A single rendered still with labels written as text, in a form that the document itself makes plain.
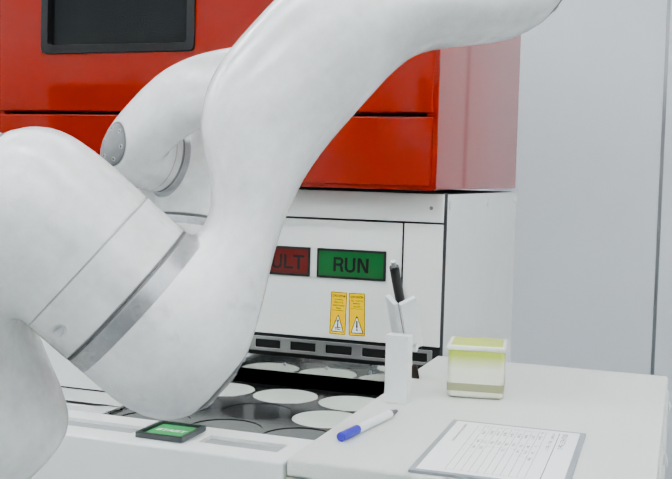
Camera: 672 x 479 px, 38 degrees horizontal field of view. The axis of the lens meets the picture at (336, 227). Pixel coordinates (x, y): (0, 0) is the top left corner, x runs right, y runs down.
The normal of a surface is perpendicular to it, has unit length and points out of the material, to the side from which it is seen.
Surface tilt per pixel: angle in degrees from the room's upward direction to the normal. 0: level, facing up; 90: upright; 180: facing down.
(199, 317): 76
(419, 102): 90
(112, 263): 81
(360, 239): 90
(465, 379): 90
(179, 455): 90
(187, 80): 56
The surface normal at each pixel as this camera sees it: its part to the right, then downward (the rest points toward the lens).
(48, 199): 0.36, -0.25
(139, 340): 0.06, 0.18
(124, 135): -0.62, -0.08
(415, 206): -0.33, 0.04
